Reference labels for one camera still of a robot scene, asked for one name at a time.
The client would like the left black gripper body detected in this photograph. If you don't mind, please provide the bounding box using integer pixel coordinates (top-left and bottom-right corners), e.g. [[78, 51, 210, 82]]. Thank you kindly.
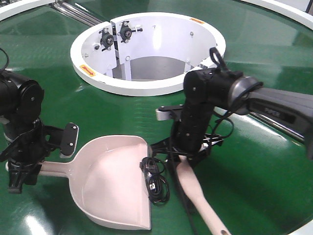
[[0, 118, 64, 171]]

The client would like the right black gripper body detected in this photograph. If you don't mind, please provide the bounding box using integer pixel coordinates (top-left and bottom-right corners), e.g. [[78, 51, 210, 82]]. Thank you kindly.
[[171, 105, 214, 159]]

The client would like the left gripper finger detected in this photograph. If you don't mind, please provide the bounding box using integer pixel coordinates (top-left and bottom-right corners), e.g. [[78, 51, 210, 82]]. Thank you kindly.
[[8, 170, 29, 194], [24, 164, 42, 185]]

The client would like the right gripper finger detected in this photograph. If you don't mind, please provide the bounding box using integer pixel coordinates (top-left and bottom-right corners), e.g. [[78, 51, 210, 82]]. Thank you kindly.
[[148, 138, 174, 157], [187, 149, 211, 168]]

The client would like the black usb cable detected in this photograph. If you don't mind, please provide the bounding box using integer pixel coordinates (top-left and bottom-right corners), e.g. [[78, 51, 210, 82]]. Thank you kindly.
[[139, 156, 170, 206]]

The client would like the beige plastic dustpan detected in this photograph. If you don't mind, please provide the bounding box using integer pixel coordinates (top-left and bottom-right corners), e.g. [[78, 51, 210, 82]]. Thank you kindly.
[[40, 135, 151, 230]]

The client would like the beige hand broom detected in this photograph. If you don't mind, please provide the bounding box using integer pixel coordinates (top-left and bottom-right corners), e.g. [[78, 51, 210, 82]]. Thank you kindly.
[[176, 155, 231, 235]]

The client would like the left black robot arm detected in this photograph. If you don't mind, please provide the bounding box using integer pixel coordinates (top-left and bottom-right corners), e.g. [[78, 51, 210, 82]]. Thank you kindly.
[[0, 70, 63, 194]]

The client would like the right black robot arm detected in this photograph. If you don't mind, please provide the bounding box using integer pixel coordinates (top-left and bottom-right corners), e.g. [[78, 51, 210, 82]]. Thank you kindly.
[[151, 68, 313, 165]]

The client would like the right steel roller set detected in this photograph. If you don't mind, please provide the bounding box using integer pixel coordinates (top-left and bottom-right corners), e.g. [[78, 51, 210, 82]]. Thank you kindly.
[[249, 112, 305, 144]]

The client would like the steel roller set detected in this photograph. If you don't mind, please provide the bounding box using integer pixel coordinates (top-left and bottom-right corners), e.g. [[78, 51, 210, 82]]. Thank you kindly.
[[249, 112, 305, 144], [49, 0, 103, 27]]

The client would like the orange arrow sticker front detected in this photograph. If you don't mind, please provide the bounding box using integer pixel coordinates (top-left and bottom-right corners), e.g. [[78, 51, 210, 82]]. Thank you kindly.
[[80, 65, 96, 77]]

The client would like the orange arrow sticker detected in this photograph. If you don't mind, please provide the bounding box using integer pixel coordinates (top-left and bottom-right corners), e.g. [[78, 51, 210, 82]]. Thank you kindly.
[[80, 65, 96, 77], [190, 18, 205, 24]]

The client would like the orange arrow sticker back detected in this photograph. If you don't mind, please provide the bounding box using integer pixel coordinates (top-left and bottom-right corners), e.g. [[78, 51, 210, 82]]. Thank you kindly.
[[190, 18, 205, 24]]

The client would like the white outer rim left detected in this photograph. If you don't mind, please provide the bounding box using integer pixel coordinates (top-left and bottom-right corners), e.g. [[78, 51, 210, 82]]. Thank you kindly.
[[0, 0, 56, 21]]

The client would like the white rim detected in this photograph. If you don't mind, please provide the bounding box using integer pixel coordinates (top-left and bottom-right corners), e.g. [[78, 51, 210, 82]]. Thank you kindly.
[[0, 0, 56, 21], [243, 0, 313, 30]]

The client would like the left steel roller set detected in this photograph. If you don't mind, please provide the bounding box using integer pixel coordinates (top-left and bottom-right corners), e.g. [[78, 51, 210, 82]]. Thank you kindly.
[[49, 0, 103, 27]]

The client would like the white outer rim right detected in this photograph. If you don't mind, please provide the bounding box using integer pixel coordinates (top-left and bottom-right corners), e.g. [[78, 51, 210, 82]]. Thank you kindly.
[[243, 0, 313, 30]]

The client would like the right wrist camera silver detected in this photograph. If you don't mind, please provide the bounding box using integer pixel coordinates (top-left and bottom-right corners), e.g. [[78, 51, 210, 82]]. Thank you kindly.
[[156, 105, 183, 121]]

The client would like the white central hub ring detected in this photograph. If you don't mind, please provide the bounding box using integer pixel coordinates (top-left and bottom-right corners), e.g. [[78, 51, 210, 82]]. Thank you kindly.
[[70, 12, 226, 97]]

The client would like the right black bearing mount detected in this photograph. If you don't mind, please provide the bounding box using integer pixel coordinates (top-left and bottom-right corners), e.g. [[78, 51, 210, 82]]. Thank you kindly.
[[117, 21, 143, 43]]

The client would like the black bearing mount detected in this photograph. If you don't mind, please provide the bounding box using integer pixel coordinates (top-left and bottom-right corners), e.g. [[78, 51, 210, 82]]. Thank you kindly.
[[117, 21, 143, 43], [99, 28, 114, 51]]

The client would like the left black bearing mount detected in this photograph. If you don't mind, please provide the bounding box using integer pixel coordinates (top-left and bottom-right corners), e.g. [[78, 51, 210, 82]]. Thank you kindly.
[[99, 28, 114, 51]]

